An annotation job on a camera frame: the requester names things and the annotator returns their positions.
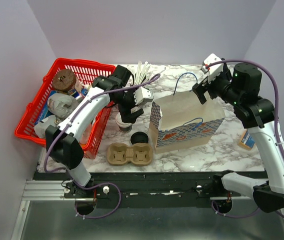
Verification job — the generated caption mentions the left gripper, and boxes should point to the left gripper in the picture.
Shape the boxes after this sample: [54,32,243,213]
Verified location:
[112,85,144,124]

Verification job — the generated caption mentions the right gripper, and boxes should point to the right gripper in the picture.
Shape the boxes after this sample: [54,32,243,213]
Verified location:
[192,66,242,106]

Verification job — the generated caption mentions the black paper coffee cup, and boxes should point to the black paper coffee cup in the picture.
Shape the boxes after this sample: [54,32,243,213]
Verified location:
[118,123,132,132]

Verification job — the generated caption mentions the blue checkered paper bag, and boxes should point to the blue checkered paper bag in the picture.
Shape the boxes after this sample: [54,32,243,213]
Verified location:
[149,90,225,154]

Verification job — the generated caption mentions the black plastic cup lid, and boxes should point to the black plastic cup lid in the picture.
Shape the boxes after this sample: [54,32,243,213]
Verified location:
[130,131,149,145]

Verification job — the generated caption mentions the white plastic cup lid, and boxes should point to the white plastic cup lid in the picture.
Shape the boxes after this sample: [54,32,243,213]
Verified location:
[115,113,125,126]

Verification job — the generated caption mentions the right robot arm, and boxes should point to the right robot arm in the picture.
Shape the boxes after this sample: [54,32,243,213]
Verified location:
[192,60,284,213]

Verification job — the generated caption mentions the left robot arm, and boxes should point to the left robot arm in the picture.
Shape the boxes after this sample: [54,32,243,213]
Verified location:
[45,65,142,198]

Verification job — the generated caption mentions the bundle of white straws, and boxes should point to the bundle of white straws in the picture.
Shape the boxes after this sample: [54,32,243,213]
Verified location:
[131,61,167,87]

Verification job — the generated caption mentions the red blue drink can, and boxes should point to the red blue drink can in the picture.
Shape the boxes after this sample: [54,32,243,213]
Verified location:
[68,84,91,102]

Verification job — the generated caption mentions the red plastic basket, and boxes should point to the red plastic basket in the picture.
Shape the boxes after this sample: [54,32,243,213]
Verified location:
[14,58,115,159]

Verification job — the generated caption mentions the cardboard cup carrier tray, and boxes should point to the cardboard cup carrier tray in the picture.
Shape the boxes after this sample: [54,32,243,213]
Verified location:
[106,143,153,167]

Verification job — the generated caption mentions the grey paper food bag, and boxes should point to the grey paper food bag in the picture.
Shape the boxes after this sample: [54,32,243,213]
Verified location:
[47,93,79,119]

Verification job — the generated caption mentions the brown round bread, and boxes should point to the brown round bread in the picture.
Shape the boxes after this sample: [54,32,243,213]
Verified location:
[52,69,76,95]

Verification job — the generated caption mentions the white printed food bag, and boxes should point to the white printed food bag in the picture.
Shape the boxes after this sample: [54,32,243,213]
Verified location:
[33,115,64,139]

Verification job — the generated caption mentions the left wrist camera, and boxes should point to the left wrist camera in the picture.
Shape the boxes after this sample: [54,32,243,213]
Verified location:
[133,87,154,106]

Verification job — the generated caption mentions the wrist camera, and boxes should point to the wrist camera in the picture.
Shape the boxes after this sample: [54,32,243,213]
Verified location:
[133,87,154,106]
[201,53,223,84]

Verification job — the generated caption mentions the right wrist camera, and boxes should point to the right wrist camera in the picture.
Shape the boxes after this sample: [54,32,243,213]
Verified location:
[201,53,223,84]

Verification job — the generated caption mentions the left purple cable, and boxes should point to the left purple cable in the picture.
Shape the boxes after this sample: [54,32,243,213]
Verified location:
[43,73,161,220]

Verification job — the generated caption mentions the purple cable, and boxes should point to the purple cable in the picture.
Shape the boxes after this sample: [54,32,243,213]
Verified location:
[43,73,161,220]
[205,59,284,225]

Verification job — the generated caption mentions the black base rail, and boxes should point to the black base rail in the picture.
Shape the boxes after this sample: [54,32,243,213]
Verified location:
[33,172,242,213]

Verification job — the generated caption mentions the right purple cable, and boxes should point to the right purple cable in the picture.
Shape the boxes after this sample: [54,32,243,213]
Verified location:
[205,59,284,225]

